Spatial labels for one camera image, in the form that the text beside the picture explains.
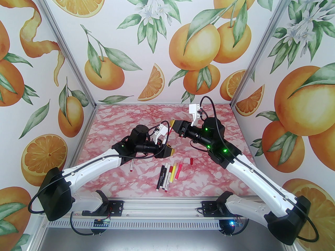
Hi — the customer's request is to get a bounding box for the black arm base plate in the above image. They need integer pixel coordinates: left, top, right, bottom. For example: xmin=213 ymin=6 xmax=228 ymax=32
xmin=201 ymin=200 xmax=228 ymax=217
xmin=82 ymin=200 xmax=124 ymax=216

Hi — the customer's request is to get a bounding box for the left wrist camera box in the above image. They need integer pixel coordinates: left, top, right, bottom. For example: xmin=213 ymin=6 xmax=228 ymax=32
xmin=151 ymin=123 xmax=169 ymax=145

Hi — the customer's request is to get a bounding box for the white pen with black cap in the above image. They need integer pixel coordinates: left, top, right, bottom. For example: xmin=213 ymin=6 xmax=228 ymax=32
xmin=161 ymin=163 xmax=171 ymax=190

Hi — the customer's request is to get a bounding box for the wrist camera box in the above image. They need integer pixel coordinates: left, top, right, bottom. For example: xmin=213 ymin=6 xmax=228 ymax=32
xmin=188 ymin=104 xmax=202 ymax=127
xmin=151 ymin=123 xmax=169 ymax=145

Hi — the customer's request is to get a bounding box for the white pen with red cap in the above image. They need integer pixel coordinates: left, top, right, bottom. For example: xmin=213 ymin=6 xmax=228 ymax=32
xmin=165 ymin=165 xmax=174 ymax=193

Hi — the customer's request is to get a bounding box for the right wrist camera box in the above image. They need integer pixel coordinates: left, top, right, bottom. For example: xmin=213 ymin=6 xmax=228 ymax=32
xmin=188 ymin=104 xmax=202 ymax=127

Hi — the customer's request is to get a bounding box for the aluminium corner post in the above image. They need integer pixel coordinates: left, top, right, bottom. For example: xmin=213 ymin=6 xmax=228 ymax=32
xmin=31 ymin=0 xmax=98 ymax=110
xmin=229 ymin=0 xmax=301 ymax=108

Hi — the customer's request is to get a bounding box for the aluminium frame leg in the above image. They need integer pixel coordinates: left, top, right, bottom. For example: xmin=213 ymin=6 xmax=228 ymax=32
xmin=31 ymin=215 xmax=49 ymax=251
xmin=281 ymin=238 xmax=297 ymax=251

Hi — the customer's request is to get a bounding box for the slotted metal cable tray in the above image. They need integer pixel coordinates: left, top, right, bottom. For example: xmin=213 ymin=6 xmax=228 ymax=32
xmin=48 ymin=219 xmax=249 ymax=230

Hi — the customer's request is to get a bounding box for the black base cable loop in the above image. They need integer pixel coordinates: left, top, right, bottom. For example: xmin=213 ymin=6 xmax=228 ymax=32
xmin=70 ymin=213 xmax=105 ymax=236
xmin=220 ymin=219 xmax=248 ymax=237

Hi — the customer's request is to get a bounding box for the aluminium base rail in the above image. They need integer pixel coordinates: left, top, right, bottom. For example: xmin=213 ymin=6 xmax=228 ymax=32
xmin=39 ymin=196 xmax=265 ymax=220

